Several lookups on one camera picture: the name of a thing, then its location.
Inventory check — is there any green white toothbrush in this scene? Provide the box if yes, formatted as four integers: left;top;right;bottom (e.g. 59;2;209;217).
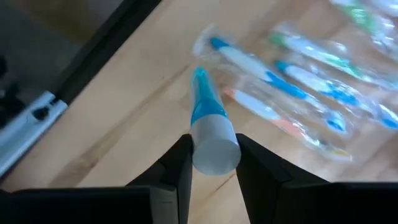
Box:
328;0;398;60
267;30;398;91

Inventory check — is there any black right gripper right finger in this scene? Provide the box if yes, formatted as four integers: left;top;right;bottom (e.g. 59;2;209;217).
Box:
235;133;398;224

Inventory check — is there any orange white toothbrush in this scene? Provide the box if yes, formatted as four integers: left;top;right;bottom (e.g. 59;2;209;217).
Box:
223;86;354;163

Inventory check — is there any blue white toothbrush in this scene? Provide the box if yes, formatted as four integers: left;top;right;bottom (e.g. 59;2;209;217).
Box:
192;24;348;133
274;59;398;130

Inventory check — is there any silver metal mounting bracket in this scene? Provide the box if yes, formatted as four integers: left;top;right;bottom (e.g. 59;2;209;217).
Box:
0;90;69;177

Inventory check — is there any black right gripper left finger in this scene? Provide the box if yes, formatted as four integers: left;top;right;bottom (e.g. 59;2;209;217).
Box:
0;133;194;224

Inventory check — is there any black aluminium table frame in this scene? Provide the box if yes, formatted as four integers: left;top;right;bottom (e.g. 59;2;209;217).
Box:
54;0;163;105

